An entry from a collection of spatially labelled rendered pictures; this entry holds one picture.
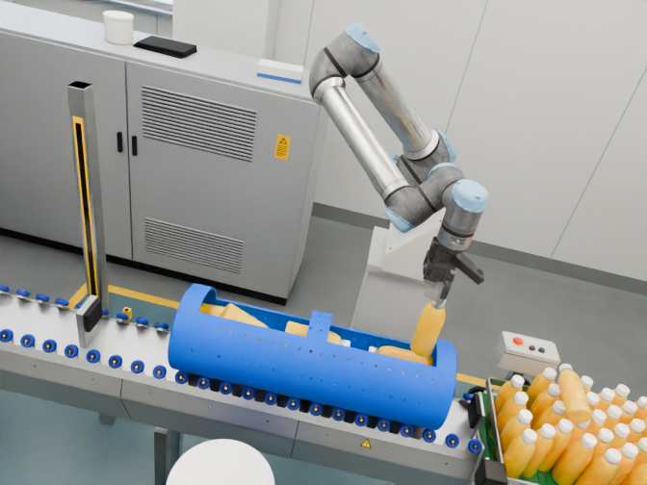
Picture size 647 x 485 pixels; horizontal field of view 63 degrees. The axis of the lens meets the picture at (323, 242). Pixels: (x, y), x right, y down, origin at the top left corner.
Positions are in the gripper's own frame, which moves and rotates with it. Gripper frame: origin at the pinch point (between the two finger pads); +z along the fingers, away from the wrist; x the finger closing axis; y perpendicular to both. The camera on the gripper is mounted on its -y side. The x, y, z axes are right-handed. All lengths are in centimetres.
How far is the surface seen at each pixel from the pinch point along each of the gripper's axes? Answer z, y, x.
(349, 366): 23.4, 21.0, 10.9
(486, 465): 42, -26, 20
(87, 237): 30, 125, -30
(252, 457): 38, 42, 38
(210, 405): 53, 62, 13
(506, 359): 37, -37, -24
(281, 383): 33, 40, 15
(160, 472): 104, 80, 10
